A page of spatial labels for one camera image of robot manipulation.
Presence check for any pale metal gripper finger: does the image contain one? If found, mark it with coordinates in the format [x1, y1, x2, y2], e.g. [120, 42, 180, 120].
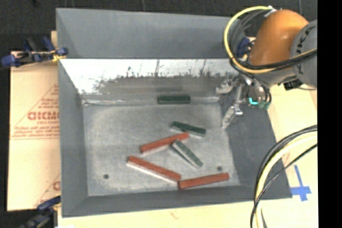
[221, 104, 244, 130]
[215, 80, 240, 96]

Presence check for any dark green flat block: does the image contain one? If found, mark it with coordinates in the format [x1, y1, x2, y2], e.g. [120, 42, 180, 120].
[170, 121, 207, 139]
[157, 95, 191, 105]
[169, 139, 204, 170]

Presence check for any red-brown flat block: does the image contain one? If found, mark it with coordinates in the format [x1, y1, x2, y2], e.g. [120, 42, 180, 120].
[177, 172, 230, 191]
[139, 132, 191, 155]
[126, 155, 182, 184]

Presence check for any grey metal bin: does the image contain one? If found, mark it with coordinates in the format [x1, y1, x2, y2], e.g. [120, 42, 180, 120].
[55, 7, 292, 217]

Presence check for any brown cardboard board red print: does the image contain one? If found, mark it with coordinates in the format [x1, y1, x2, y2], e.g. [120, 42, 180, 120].
[6, 51, 63, 211]

